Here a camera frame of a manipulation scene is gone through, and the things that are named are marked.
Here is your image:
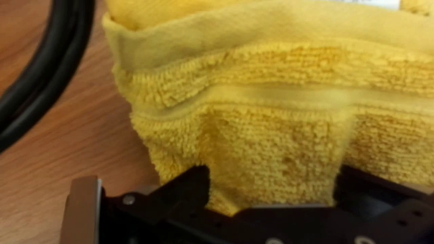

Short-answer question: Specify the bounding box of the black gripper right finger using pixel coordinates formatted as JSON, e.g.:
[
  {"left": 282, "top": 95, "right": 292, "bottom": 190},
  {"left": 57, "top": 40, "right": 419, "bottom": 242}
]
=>
[{"left": 334, "top": 167, "right": 434, "bottom": 244}]

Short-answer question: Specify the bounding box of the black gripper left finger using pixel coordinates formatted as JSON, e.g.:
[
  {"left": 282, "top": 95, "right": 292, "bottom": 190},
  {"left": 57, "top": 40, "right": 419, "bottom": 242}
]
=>
[{"left": 106, "top": 167, "right": 236, "bottom": 244}]

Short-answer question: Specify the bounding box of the yellow towel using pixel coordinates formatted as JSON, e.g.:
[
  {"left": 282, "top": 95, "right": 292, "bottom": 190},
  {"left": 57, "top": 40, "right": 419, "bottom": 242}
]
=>
[{"left": 103, "top": 0, "right": 434, "bottom": 215}]

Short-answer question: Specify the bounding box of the black cable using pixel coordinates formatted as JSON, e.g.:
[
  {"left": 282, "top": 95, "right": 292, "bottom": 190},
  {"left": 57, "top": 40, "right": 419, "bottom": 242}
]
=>
[{"left": 0, "top": 0, "right": 98, "bottom": 155}]

